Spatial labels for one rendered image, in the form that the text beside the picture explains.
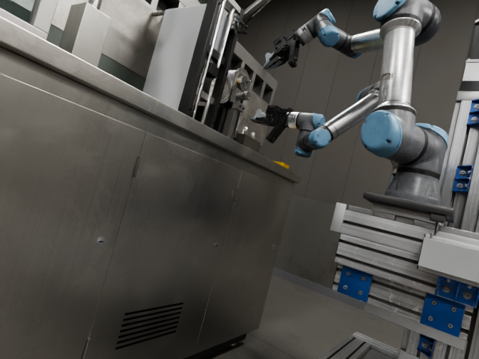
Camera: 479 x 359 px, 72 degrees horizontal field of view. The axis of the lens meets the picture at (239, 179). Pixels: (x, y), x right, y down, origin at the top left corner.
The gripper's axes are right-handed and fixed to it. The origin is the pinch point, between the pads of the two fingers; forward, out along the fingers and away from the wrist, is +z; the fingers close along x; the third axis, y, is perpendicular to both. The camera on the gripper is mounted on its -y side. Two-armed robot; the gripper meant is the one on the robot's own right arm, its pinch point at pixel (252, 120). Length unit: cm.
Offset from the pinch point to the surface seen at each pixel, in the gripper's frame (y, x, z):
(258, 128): 15, -71, 41
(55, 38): 1, 77, 41
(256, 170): -25.1, 14.6, -18.3
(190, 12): 31, 41, 16
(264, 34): 178, -212, 157
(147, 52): 16, 38, 41
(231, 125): -6.1, 10.8, 3.5
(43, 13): -13, 104, -15
